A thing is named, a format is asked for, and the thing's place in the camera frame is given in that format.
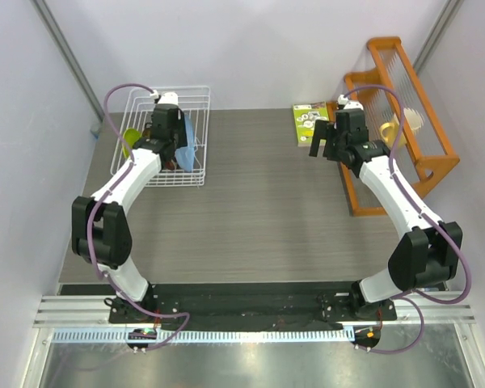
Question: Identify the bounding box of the green picture book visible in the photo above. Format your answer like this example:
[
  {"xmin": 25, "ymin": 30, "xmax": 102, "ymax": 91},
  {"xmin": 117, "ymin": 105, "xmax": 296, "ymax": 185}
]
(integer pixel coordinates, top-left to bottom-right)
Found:
[{"xmin": 293, "ymin": 102, "xmax": 330, "ymax": 147}]

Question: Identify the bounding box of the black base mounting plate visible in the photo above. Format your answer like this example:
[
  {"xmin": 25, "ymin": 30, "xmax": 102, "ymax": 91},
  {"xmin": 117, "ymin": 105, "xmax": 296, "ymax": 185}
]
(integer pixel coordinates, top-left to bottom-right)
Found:
[{"xmin": 104, "ymin": 281, "xmax": 397, "ymax": 332}]

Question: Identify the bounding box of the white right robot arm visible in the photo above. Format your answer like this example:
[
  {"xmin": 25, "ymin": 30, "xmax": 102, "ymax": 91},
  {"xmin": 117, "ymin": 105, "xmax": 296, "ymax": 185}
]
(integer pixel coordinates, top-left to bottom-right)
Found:
[{"xmin": 310, "ymin": 108, "xmax": 463, "ymax": 319}]

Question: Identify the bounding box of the white wire dish rack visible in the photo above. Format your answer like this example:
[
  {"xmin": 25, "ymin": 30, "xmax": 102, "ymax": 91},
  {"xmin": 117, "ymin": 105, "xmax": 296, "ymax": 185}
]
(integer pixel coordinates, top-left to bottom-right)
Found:
[{"xmin": 119, "ymin": 86, "xmax": 211, "ymax": 188}]

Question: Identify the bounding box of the light blue plate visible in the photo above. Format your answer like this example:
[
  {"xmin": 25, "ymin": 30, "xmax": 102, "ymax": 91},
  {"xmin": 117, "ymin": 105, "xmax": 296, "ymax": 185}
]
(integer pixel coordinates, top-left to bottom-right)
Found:
[{"xmin": 175, "ymin": 115, "xmax": 196, "ymax": 172}]

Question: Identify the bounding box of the aluminium rail frame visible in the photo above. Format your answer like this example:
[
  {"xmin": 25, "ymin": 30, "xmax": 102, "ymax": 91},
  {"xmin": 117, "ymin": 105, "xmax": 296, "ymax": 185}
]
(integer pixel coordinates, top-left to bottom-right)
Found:
[{"xmin": 22, "ymin": 282, "xmax": 485, "ymax": 387}]

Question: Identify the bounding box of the yellow mug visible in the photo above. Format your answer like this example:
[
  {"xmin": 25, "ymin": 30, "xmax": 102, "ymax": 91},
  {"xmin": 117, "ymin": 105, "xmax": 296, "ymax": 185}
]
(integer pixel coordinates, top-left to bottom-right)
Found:
[{"xmin": 378, "ymin": 107, "xmax": 426, "ymax": 149}]

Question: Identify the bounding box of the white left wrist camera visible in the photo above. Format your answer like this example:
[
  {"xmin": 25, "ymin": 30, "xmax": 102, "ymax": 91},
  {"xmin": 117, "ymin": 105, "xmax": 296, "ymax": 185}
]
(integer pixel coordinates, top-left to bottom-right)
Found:
[{"xmin": 150, "ymin": 90, "xmax": 179, "ymax": 107}]

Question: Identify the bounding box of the lime green plate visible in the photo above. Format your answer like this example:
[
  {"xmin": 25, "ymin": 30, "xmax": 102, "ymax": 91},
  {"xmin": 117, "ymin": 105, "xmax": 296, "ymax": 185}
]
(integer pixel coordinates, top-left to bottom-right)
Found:
[{"xmin": 122, "ymin": 128, "xmax": 141, "ymax": 161}]

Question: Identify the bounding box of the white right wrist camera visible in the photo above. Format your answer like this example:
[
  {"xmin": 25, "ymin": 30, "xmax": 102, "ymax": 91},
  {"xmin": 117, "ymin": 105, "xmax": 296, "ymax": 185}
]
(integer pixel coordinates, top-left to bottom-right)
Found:
[{"xmin": 336, "ymin": 95, "xmax": 364, "ymax": 111}]

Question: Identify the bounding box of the orange wooden shelf rack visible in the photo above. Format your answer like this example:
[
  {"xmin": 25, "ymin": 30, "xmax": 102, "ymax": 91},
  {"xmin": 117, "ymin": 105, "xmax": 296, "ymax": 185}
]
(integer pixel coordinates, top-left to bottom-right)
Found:
[{"xmin": 344, "ymin": 36, "xmax": 460, "ymax": 198}]

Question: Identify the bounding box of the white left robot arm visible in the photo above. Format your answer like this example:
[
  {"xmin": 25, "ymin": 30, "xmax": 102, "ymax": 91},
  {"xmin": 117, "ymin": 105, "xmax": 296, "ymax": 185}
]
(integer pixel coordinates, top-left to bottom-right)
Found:
[{"xmin": 71, "ymin": 102, "xmax": 188, "ymax": 323}]

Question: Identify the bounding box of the red floral plate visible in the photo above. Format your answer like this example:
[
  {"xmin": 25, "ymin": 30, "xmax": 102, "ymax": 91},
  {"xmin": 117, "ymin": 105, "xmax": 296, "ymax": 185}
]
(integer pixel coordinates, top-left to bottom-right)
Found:
[{"xmin": 165, "ymin": 159, "xmax": 179, "ymax": 171}]

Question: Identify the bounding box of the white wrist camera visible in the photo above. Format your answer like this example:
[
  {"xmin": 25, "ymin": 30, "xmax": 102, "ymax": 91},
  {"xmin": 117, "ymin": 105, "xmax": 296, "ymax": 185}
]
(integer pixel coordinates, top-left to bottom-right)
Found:
[
  {"xmin": 150, "ymin": 90, "xmax": 179, "ymax": 107},
  {"xmin": 336, "ymin": 95, "xmax": 364, "ymax": 111}
]

